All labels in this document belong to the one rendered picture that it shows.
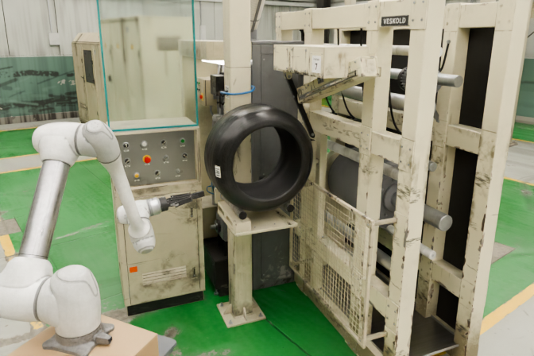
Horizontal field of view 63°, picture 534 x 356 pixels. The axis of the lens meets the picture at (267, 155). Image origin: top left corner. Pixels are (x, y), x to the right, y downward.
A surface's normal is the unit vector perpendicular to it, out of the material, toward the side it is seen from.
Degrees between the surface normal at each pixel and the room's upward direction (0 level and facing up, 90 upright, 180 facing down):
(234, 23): 90
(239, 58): 90
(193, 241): 90
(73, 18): 90
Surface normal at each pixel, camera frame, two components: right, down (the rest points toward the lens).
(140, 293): 0.37, 0.24
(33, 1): 0.60, 0.21
